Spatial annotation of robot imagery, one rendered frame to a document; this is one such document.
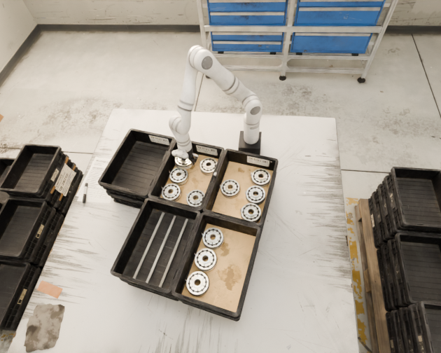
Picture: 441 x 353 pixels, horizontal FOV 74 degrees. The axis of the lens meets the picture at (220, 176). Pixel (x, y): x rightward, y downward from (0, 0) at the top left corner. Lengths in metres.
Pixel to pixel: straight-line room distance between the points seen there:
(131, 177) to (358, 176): 1.90
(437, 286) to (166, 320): 1.53
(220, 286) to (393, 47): 3.48
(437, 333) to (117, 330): 1.58
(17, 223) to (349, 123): 2.93
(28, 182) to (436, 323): 2.68
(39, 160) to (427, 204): 2.73
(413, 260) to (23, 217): 2.62
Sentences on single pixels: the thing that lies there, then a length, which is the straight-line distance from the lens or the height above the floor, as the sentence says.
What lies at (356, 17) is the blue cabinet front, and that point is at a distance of 3.18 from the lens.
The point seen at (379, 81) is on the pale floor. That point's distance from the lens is 3.67.
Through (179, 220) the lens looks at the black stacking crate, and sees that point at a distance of 1.55.
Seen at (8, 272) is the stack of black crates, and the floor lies 0.27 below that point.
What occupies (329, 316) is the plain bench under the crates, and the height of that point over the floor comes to 0.70.
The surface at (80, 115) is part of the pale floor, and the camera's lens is 3.57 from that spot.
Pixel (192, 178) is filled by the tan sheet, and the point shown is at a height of 0.83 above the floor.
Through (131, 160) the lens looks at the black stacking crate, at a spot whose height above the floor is 0.83.
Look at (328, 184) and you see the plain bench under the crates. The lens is 1.82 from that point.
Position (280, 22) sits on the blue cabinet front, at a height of 0.64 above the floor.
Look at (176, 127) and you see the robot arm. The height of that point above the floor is 1.20.
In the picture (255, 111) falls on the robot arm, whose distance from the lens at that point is 1.59.
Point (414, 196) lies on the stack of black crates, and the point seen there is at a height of 0.49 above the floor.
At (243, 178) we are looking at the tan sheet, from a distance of 1.63.
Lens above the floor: 2.22
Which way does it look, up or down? 58 degrees down
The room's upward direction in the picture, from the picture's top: 8 degrees counter-clockwise
